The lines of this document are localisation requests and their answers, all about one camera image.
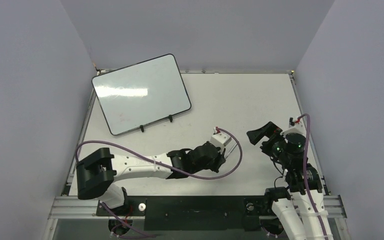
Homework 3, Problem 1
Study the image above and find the white marker pen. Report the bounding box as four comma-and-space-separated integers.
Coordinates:
224, 144, 237, 159

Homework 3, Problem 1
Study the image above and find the black framed whiteboard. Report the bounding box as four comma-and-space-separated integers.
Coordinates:
91, 53, 192, 136

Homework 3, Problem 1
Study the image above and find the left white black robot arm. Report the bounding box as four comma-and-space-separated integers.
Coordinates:
76, 140, 225, 215

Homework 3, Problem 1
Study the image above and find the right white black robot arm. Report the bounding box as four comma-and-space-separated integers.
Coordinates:
246, 118, 333, 240

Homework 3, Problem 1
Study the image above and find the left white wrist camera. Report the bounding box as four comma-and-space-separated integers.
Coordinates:
209, 127, 232, 152

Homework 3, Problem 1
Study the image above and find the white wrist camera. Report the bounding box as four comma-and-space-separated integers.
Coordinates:
209, 127, 232, 152
280, 117, 306, 137

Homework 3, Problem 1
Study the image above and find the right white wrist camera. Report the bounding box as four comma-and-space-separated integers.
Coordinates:
280, 117, 306, 137

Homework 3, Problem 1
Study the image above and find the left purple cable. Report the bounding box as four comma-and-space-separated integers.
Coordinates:
75, 127, 243, 181

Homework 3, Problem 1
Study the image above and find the purple cable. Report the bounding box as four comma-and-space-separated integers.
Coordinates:
75, 127, 243, 181
299, 113, 329, 240

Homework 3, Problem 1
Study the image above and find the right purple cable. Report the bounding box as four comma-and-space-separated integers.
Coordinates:
299, 113, 329, 240

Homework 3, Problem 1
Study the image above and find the aluminium front rail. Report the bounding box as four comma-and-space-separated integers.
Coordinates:
48, 195, 347, 220

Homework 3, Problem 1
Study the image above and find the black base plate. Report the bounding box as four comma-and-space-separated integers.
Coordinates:
112, 195, 280, 231

